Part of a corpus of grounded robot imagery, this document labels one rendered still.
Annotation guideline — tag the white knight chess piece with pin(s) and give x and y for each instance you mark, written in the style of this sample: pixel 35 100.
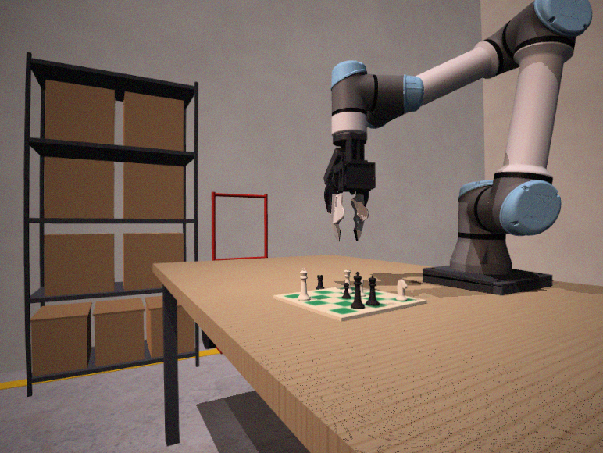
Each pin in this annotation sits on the white knight chess piece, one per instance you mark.
pixel 401 291

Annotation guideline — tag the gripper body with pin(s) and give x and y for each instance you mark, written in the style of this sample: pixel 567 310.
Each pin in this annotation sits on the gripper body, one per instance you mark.
pixel 356 175

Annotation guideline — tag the green and cream checkered chessboard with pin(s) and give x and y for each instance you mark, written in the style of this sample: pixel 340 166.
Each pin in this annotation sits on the green and cream checkered chessboard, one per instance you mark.
pixel 329 302

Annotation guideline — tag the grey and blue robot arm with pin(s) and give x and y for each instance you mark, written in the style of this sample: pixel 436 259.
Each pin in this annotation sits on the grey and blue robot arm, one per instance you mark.
pixel 541 38

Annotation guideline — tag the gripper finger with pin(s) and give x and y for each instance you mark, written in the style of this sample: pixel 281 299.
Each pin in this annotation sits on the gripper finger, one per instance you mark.
pixel 361 212
pixel 334 207

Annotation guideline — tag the white chess king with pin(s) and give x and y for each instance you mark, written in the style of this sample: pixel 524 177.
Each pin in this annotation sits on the white chess king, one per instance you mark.
pixel 303 295

